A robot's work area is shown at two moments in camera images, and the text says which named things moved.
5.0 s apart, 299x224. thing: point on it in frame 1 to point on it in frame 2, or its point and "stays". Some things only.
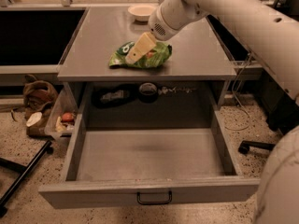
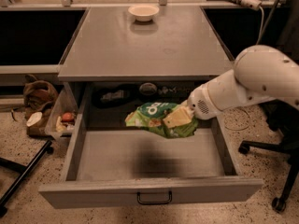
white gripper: [159, 26] to [198, 104]
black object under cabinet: [112, 96] stays
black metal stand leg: [24, 171] stays
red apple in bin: [66, 116] stays
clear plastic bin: [63, 112] stays
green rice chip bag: [154, 58] to [151, 115]
